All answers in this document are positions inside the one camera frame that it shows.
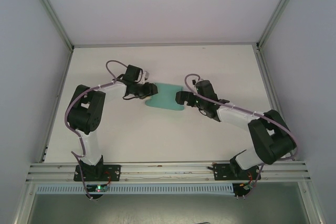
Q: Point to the teal paper box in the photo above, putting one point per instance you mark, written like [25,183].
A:
[166,98]

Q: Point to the circuit board with green light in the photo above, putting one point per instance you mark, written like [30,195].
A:
[94,188]

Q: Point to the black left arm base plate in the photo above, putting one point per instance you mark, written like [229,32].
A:
[114,169]

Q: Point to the aluminium table side rail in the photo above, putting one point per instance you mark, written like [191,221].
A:
[67,64]
[266,77]

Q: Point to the aluminium frame post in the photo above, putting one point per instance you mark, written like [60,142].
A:
[51,9]
[281,9]

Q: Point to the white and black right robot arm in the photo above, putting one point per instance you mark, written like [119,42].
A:
[233,117]

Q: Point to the small circuit board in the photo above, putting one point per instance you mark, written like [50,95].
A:
[245,186]

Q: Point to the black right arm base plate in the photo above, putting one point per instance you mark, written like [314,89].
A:
[221,172]

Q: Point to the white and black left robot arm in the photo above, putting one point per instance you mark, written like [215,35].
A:
[92,148]

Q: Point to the aluminium mounting rail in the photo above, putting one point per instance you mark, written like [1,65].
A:
[162,170]

